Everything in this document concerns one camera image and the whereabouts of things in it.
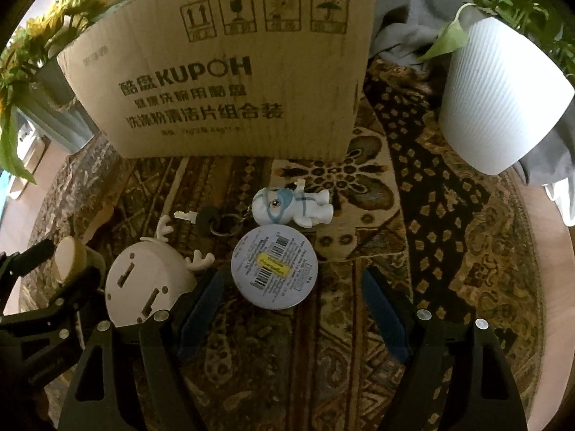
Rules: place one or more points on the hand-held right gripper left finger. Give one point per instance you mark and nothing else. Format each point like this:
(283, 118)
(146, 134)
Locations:
(202, 314)

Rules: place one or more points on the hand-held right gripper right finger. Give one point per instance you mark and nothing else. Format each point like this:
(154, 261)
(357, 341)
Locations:
(386, 318)

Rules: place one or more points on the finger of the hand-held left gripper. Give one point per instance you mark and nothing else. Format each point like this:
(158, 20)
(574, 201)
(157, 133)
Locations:
(63, 309)
(27, 258)

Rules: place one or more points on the beige round container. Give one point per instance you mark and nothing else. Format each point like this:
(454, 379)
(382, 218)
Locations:
(72, 256)

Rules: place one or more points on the white deer toy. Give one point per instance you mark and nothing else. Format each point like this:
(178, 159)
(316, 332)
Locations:
(143, 278)

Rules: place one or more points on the round metal tin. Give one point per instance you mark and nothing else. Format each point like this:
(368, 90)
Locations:
(274, 269)

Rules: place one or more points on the brown cardboard box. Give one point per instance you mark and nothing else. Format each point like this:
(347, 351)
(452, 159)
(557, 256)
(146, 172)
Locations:
(224, 54)

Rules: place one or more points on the light wooden piece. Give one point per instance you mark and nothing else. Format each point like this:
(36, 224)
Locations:
(101, 217)

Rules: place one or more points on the patterned rug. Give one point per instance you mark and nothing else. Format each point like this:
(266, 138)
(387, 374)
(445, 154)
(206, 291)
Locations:
(449, 242)

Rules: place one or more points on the green ribbed vase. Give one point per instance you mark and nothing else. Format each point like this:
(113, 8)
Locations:
(58, 112)

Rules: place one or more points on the white ribbed plant pot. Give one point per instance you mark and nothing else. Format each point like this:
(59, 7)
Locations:
(494, 90)

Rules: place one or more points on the grey curtain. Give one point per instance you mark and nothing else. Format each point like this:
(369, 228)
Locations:
(404, 9)

